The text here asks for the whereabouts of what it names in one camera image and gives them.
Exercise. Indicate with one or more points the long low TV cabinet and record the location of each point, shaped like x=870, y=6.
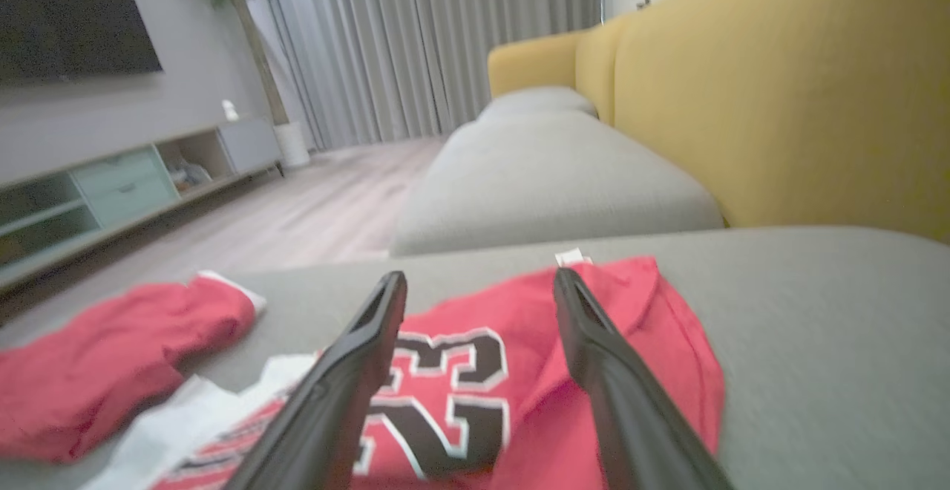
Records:
x=126, y=185

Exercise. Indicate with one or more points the clutter in cabinet shelf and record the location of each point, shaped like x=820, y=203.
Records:
x=189, y=176

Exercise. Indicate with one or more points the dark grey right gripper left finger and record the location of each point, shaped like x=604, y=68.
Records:
x=334, y=401

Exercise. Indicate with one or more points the small white figurine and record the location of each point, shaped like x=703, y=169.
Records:
x=230, y=110

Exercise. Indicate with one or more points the grey pleated curtain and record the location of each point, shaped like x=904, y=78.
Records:
x=415, y=44

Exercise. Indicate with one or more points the black wall television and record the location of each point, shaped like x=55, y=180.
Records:
x=67, y=15

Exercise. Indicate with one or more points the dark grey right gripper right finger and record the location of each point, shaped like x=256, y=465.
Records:
x=631, y=416

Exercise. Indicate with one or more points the yellow and grey sofa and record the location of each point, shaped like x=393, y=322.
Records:
x=779, y=104

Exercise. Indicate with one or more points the plain red garment white trim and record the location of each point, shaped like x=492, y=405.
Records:
x=111, y=356

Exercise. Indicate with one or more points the potted tree in white pot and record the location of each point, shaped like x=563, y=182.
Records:
x=292, y=145

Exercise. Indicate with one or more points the red jersey with number print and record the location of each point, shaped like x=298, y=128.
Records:
x=653, y=341

